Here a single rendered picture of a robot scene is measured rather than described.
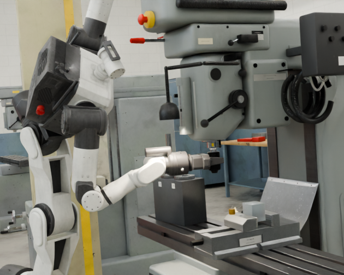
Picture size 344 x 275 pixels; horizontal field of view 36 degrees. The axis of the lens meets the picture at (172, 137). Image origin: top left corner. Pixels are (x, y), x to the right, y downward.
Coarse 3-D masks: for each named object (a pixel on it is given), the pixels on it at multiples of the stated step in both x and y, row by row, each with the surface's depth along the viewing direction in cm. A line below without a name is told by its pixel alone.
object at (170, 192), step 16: (176, 176) 226; (192, 176) 224; (160, 192) 232; (176, 192) 222; (192, 192) 222; (160, 208) 233; (176, 208) 223; (192, 208) 222; (176, 224) 224; (192, 224) 222
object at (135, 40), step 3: (132, 39) 197; (135, 39) 198; (138, 39) 198; (141, 39) 199; (144, 39) 199; (147, 39) 201; (150, 39) 201; (153, 39) 202; (156, 39) 202; (159, 39) 203; (162, 39) 203; (132, 42) 198; (135, 42) 198; (138, 42) 199; (141, 42) 199; (144, 42) 200
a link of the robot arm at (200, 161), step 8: (176, 152) 199; (184, 152) 199; (184, 160) 197; (192, 160) 198; (200, 160) 198; (208, 160) 197; (184, 168) 197; (192, 168) 198; (200, 168) 198; (208, 168) 198
